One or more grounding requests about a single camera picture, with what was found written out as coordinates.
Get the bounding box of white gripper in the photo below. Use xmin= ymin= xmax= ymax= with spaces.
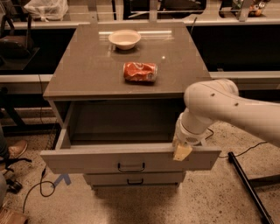
xmin=172 ymin=113 xmax=206 ymax=161

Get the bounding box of grey top drawer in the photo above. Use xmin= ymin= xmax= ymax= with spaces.
xmin=41 ymin=99 xmax=221 ymax=174

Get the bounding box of grey drawer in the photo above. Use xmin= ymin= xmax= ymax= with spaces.
xmin=84 ymin=171 xmax=186 ymax=187
xmin=41 ymin=99 xmax=221 ymax=174

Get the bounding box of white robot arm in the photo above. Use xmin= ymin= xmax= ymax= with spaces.
xmin=172 ymin=79 xmax=280 ymax=161

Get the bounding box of grey drawer cabinet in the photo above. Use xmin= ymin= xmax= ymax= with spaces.
xmin=42 ymin=22 xmax=214 ymax=191

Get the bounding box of grey bottom drawer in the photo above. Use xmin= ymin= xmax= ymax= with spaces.
xmin=84 ymin=171 xmax=186 ymax=187

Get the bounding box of black metal floor bar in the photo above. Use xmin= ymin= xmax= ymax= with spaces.
xmin=227 ymin=152 xmax=280 ymax=224

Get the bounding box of crushed red soda can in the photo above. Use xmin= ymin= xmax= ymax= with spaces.
xmin=123 ymin=62 xmax=158 ymax=82

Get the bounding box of blue tape cross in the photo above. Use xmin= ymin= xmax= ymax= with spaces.
xmin=53 ymin=174 xmax=71 ymax=186

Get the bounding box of white paper bowl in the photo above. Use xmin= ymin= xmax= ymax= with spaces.
xmin=108 ymin=30 xmax=141 ymax=50

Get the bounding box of white plastic bag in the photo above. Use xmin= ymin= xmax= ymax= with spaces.
xmin=24 ymin=0 xmax=68 ymax=21

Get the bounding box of dark handbag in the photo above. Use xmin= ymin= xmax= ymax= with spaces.
xmin=0 ymin=15 xmax=33 ymax=59

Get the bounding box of black floor cable right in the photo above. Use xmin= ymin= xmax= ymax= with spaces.
xmin=204 ymin=128 xmax=268 ymax=160

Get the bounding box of black floor cable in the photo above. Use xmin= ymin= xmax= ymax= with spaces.
xmin=22 ymin=165 xmax=57 ymax=215
xmin=204 ymin=128 xmax=268 ymax=160

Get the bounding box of wire mesh basket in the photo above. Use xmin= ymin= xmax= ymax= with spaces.
xmin=45 ymin=123 xmax=61 ymax=151

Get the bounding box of black floor cable left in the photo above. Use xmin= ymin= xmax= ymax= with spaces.
xmin=22 ymin=165 xmax=57 ymax=215

